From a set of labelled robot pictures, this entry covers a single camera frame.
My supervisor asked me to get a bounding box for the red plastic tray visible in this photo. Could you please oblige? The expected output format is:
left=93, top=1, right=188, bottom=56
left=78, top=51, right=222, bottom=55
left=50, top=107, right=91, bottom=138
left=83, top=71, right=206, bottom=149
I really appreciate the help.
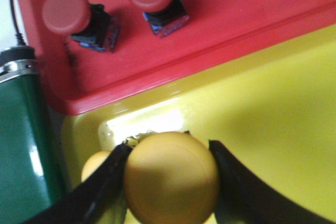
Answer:
left=18, top=0, right=335, bottom=115

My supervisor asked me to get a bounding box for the yellow plastic tray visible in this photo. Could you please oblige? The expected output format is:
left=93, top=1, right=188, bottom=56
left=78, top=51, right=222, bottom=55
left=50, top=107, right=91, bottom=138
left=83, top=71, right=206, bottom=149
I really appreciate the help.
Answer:
left=61, top=25, right=335, bottom=221

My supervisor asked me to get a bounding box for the green conveyor belt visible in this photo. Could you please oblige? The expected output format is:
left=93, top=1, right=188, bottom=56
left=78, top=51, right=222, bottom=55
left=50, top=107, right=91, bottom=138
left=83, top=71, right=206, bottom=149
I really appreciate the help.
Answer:
left=1, top=75, right=66, bottom=223

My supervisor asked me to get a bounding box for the aluminium conveyor frame rail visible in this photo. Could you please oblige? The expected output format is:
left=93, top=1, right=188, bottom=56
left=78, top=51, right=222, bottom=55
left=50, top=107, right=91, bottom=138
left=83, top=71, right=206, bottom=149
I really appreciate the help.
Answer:
left=1, top=46, right=39, bottom=83

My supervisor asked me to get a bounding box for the thin red black wire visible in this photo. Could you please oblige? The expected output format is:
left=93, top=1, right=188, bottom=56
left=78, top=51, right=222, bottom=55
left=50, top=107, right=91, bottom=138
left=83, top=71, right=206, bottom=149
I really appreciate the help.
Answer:
left=8, top=0, right=27, bottom=46

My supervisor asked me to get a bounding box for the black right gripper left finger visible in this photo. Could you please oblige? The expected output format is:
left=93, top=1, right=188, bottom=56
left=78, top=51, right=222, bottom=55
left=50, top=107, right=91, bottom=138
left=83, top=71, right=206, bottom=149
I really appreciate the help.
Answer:
left=23, top=143, right=132, bottom=223

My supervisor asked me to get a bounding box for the yellow mushroom push button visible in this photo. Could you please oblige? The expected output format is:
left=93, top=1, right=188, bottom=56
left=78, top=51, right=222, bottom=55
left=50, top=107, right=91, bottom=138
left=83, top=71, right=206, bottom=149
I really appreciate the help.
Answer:
left=81, top=151, right=111, bottom=182
left=123, top=132, right=220, bottom=223

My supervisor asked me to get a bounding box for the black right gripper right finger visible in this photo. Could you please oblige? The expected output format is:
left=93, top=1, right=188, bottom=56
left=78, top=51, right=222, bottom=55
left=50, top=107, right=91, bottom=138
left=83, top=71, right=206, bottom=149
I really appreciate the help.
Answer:
left=209, top=140, right=331, bottom=223

